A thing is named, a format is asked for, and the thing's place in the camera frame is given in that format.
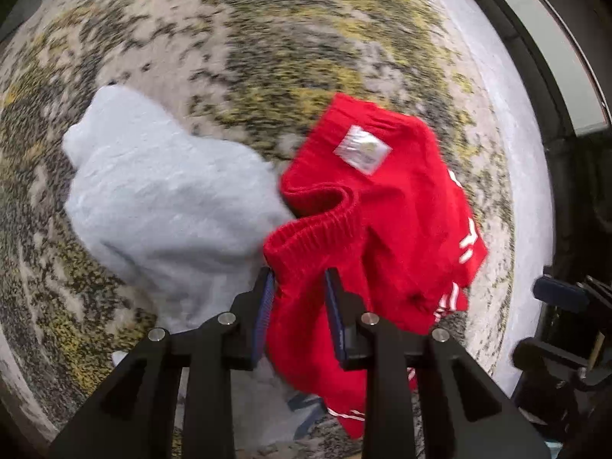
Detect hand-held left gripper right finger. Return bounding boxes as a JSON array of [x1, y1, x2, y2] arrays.
[[325, 268, 552, 459]]

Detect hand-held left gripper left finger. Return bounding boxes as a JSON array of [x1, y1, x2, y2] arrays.
[[48, 268, 276, 459]]

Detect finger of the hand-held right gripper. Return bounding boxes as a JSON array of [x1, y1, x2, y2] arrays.
[[513, 337, 586, 379], [532, 275, 591, 313]]

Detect red knit sweater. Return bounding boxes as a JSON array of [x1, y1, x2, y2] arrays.
[[263, 93, 489, 441]]

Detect light blue fleece blanket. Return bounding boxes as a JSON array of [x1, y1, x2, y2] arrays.
[[62, 85, 307, 445]]

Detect grey framed furniture panel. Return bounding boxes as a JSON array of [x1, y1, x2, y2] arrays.
[[444, 0, 612, 142]]

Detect yellow grey patterned rug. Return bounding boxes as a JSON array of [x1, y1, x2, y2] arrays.
[[0, 0, 555, 459]]

